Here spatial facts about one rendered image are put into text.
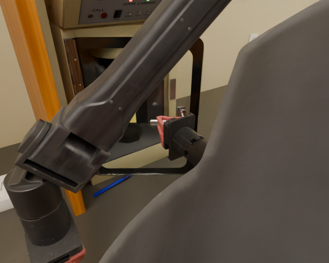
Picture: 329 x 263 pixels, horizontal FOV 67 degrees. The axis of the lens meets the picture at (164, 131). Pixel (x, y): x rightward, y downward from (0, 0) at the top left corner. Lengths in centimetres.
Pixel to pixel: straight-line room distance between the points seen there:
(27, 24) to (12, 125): 68
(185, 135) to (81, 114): 29
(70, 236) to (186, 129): 29
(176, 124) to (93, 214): 37
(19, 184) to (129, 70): 19
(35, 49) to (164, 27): 32
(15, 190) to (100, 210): 45
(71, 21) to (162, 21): 35
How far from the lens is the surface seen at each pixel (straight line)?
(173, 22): 26
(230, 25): 155
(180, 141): 51
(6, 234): 80
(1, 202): 84
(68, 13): 57
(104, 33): 66
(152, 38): 26
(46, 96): 56
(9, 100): 111
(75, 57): 63
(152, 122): 60
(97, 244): 69
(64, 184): 33
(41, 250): 40
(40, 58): 54
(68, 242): 40
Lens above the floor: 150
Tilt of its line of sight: 32 degrees down
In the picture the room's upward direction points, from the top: straight up
